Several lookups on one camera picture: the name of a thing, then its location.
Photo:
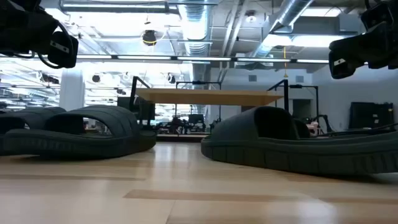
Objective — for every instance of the overhead bar with light strips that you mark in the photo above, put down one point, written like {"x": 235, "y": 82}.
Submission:
{"x": 202, "y": 58}

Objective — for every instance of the silver round ventilation duct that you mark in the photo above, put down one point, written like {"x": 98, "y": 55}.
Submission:
{"x": 292, "y": 12}
{"x": 196, "y": 28}

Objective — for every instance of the wooden background table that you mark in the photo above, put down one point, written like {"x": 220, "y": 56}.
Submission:
{"x": 183, "y": 135}

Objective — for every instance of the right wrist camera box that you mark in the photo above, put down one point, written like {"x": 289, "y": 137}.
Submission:
{"x": 377, "y": 15}

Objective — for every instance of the black storage cabinet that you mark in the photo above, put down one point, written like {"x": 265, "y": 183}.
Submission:
{"x": 370, "y": 115}

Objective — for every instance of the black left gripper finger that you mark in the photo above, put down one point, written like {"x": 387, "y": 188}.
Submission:
{"x": 28, "y": 34}

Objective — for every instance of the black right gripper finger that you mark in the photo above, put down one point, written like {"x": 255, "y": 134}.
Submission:
{"x": 360, "y": 42}

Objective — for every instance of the black background monitor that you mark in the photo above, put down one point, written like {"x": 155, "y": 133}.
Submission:
{"x": 124, "y": 105}

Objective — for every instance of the thin black background frame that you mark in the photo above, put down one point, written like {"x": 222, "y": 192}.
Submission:
{"x": 298, "y": 86}
{"x": 199, "y": 83}

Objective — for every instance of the black aluminium table frame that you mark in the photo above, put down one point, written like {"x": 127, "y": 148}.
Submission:
{"x": 180, "y": 140}

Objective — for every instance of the white pillar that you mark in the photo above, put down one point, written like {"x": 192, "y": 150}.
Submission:
{"x": 71, "y": 90}

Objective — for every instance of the wooden shelf black metal legs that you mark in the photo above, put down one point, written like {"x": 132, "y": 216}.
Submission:
{"x": 208, "y": 96}

